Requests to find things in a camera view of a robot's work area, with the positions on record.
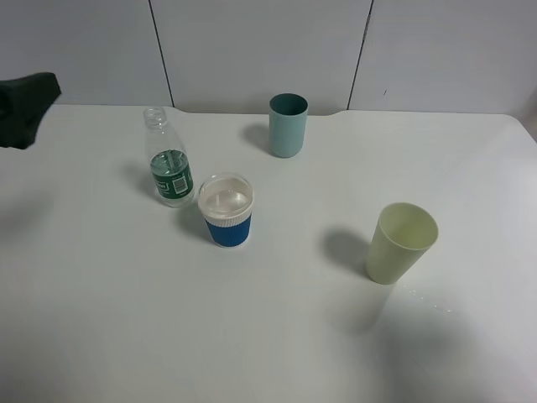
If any clear bottle with green label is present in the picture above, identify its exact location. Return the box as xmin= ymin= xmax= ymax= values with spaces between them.
xmin=143 ymin=107 xmax=195 ymax=208

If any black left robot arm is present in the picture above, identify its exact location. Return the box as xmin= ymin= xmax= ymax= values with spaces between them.
xmin=0 ymin=72 xmax=61 ymax=149

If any white cup with blue sleeve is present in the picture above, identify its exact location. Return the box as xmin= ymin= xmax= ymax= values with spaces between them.
xmin=197 ymin=173 xmax=255 ymax=248

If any teal plastic cup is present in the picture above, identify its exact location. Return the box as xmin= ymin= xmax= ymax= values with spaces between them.
xmin=268 ymin=93 xmax=309 ymax=158

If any pale green plastic cup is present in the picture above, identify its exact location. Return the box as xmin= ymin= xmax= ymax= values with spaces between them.
xmin=365 ymin=202 xmax=439 ymax=285

